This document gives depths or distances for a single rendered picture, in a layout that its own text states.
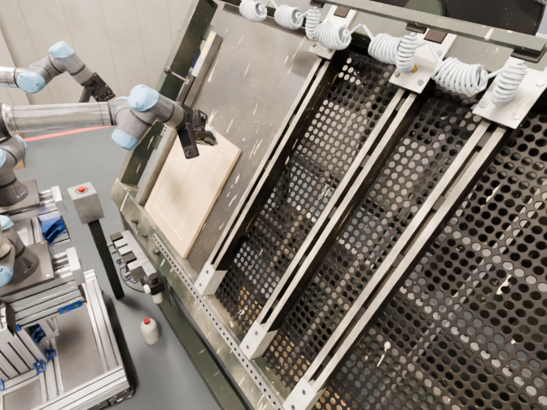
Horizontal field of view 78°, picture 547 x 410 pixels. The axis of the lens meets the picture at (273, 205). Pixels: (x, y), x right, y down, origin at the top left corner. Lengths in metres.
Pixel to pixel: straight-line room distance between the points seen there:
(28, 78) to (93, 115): 0.44
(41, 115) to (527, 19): 1.55
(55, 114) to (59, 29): 3.83
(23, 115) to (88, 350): 1.44
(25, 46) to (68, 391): 3.86
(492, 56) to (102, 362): 2.12
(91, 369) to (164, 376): 0.41
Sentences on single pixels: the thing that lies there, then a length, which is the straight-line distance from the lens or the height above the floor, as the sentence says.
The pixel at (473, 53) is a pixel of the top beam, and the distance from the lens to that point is 1.03.
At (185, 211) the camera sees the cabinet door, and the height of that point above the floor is 1.03.
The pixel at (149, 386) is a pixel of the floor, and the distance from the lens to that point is 2.31.
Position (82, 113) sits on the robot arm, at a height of 1.62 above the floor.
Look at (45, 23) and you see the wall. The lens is 4.98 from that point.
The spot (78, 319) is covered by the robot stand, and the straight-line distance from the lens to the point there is 2.41.
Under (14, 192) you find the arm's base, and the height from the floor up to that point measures 1.09.
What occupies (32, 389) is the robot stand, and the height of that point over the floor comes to 0.21.
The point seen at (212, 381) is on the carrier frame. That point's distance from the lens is 2.07.
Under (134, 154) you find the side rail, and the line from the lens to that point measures 2.07.
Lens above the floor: 2.07
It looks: 39 degrees down
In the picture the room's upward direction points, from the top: 5 degrees clockwise
